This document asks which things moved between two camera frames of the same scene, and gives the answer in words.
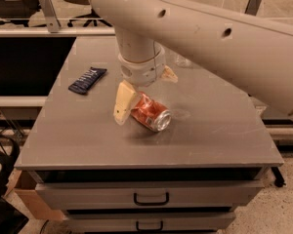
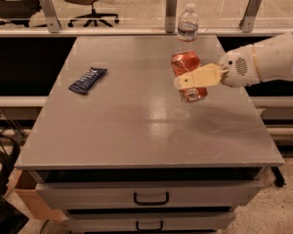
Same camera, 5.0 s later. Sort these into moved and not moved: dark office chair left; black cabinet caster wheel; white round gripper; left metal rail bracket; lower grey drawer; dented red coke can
Moved: white round gripper; dented red coke can
Not moved: dark office chair left; black cabinet caster wheel; lower grey drawer; left metal rail bracket
